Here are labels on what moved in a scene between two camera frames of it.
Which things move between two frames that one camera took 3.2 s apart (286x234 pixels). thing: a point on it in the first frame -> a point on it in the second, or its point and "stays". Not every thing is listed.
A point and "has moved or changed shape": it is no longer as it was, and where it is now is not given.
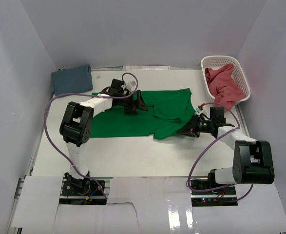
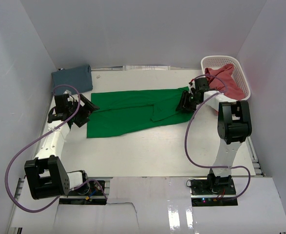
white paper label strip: x=146 y=68 stays
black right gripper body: x=203 y=126 -> x=193 y=101
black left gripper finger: x=140 y=103 -> x=88 y=104
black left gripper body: x=127 y=99 -> x=74 y=106
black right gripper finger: x=190 y=128 -> x=183 y=105
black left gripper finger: x=130 y=109 -> x=82 y=117
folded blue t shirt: x=72 y=80 stays
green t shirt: x=169 y=111 has moved or changed shape
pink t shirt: x=223 y=87 stays
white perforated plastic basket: x=238 y=75 stays
